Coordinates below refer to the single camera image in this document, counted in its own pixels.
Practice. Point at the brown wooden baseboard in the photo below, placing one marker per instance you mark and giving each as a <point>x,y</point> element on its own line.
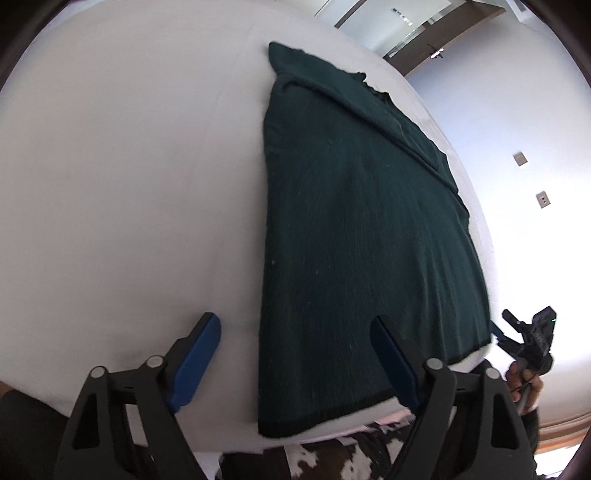
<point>561,429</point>

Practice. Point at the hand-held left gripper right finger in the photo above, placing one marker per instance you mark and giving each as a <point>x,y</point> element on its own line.
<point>393,362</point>

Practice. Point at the brown wooden door frame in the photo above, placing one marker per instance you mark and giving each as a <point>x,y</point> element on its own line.
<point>457,39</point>

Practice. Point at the cow print pants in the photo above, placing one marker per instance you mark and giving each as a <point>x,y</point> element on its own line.
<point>332,459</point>

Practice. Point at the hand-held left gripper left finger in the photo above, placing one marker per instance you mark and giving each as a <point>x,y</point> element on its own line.
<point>197,357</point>

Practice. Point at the person's right hand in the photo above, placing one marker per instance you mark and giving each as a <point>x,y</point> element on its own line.
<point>515,376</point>

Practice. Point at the person's right forearm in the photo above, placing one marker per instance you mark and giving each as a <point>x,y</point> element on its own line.
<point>531,438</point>

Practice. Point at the white bed sheet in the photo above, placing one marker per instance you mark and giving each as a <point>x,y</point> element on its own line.
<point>129,184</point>

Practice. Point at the dark green knit sweater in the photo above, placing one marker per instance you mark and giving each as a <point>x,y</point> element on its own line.
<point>364,249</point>

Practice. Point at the grey wall socket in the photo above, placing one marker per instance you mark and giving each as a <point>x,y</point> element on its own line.
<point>543,199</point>
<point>521,158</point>

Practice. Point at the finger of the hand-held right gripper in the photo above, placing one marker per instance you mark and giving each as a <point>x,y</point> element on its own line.
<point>513,319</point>
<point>507,344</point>

